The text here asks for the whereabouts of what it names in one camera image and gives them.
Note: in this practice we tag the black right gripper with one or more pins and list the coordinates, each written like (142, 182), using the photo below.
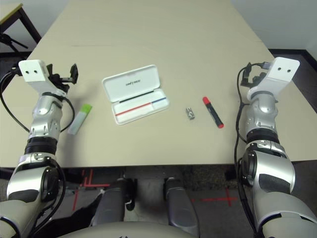
(258, 78)

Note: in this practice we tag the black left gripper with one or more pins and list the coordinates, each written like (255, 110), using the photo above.
(60, 83)

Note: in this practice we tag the black marker with red cap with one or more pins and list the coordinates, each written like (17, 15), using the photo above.
(213, 112)

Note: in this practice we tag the translucent highlighter with green cap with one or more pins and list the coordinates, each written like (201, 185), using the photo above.
(79, 120)

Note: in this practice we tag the small black silver clip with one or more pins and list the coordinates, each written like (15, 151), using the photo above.
(190, 114)

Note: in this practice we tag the white plastic pencil case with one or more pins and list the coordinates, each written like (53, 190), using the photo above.
(133, 81)

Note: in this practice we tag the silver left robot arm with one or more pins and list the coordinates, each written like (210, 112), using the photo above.
(44, 124)

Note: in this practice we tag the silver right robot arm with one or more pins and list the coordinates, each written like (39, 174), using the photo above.
(265, 116)

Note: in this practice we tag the black tripod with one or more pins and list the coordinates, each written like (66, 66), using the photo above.
(10, 41)

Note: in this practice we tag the grey robot left leg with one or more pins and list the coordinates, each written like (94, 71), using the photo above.
(111, 203)

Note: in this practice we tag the grey robot leg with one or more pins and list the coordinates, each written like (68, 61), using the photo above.
(178, 205)
(111, 203)

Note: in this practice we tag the grey robot right leg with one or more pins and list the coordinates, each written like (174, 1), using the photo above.
(178, 205)

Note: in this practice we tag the beige robot torso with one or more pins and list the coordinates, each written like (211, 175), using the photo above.
(123, 231)

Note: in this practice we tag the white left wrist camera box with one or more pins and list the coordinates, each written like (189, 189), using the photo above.
(33, 72)

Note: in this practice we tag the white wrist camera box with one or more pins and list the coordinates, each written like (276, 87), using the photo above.
(33, 72)
(280, 74)

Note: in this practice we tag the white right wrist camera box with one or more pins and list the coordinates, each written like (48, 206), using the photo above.
(280, 74)

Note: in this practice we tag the side table with black frame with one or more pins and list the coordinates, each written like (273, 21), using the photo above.
(8, 12)

